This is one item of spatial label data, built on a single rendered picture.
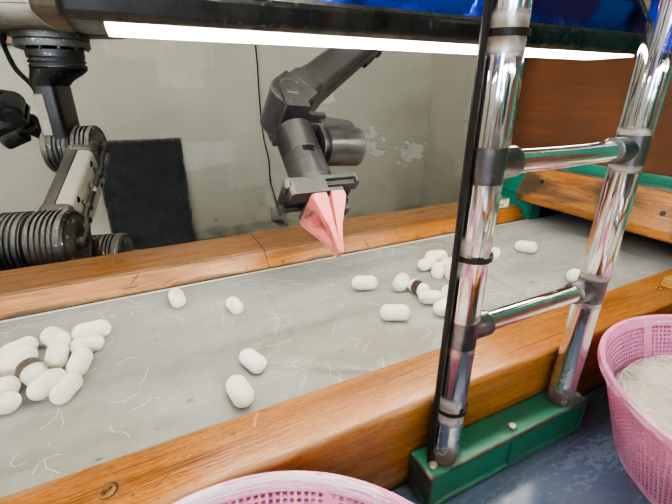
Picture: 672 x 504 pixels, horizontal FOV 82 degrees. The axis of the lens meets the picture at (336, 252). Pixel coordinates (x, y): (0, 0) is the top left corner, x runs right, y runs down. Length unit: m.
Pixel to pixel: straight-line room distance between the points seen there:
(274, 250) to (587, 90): 0.64
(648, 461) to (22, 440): 0.51
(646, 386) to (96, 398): 0.52
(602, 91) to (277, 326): 0.70
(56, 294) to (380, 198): 2.45
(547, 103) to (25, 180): 2.40
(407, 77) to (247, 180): 1.25
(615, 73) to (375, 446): 0.73
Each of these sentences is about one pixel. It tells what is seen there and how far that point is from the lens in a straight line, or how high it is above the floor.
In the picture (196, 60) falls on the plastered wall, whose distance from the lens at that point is 2.47.
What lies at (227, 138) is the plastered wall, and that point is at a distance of 2.49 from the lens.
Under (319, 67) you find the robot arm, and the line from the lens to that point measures 0.70.
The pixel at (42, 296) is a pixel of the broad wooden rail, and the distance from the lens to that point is 0.63.
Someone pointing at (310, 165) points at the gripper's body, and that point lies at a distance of 0.52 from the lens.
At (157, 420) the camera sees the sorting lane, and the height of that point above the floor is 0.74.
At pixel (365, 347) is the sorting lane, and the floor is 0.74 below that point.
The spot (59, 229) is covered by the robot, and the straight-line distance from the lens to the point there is 0.85.
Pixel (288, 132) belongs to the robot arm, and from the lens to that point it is 0.56.
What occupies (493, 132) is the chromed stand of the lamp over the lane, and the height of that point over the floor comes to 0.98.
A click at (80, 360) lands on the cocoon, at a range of 0.47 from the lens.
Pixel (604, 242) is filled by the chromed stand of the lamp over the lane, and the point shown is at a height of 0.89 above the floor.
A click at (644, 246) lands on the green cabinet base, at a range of 0.90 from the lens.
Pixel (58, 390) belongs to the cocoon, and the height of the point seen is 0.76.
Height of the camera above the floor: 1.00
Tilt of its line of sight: 23 degrees down
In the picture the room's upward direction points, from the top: straight up
